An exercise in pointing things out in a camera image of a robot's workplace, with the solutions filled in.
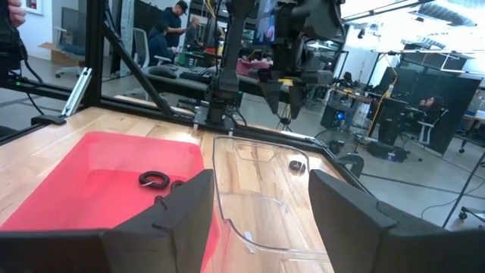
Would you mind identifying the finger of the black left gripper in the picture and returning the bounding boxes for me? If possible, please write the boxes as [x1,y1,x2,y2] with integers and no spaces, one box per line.
[289,84,306,121]
[258,80,283,115]

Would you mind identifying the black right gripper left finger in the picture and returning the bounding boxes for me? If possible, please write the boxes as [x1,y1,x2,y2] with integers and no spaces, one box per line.
[102,168,215,273]

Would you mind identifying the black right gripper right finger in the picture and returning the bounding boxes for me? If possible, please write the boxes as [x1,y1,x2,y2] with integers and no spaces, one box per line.
[308,168,398,273]

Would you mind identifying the black spring coil keychain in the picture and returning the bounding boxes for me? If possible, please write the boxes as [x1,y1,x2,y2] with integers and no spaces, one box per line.
[138,171,171,191]
[288,159,308,174]

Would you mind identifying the black computer tower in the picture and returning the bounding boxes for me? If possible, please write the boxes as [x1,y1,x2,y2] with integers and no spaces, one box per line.
[320,101,352,132]

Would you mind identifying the computer monitor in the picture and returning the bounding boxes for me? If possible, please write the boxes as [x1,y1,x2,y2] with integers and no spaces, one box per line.
[252,0,278,47]

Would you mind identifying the black keyboard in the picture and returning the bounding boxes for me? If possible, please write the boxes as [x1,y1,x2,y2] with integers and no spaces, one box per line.
[178,65,214,83]

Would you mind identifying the clear plastic bin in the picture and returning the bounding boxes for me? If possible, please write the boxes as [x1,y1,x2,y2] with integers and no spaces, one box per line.
[204,135,336,273]

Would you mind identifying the black bag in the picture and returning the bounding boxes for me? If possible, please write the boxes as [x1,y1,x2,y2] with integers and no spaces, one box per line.
[366,140,410,164]

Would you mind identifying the person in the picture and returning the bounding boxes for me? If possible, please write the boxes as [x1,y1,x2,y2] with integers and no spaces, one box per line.
[161,0,190,49]
[184,16,202,49]
[146,21,174,68]
[418,95,449,126]

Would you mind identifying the pink translucent plastic bin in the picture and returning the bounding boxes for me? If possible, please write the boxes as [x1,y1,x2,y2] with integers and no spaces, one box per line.
[0,130,221,273]

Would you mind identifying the black computer mouse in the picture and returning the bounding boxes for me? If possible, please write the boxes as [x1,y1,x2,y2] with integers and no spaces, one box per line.
[147,64,179,80]

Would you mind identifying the white office chair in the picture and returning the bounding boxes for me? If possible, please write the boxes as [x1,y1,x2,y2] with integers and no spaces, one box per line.
[130,27,174,98]

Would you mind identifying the large black partition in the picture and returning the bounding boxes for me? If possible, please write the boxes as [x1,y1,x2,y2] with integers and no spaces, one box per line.
[378,66,483,155]

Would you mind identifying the silver aluminium bar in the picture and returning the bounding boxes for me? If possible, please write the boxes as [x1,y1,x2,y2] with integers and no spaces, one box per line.
[60,67,93,117]

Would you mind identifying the grey office chair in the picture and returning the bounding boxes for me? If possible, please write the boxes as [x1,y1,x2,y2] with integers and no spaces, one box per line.
[54,6,87,80]

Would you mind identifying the cardboard box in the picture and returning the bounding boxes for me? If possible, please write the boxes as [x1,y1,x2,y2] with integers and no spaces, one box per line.
[39,41,83,66]

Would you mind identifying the black control device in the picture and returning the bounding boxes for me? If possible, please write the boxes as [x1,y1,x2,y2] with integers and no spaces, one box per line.
[0,0,30,84]

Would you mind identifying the person's hand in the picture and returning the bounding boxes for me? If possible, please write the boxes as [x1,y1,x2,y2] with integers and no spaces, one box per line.
[6,0,27,28]

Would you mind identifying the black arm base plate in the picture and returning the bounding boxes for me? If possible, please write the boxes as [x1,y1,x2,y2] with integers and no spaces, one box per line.
[192,105,236,133]

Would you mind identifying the black aluminium table frame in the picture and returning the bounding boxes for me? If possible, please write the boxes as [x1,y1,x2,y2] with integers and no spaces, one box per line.
[0,0,376,198]

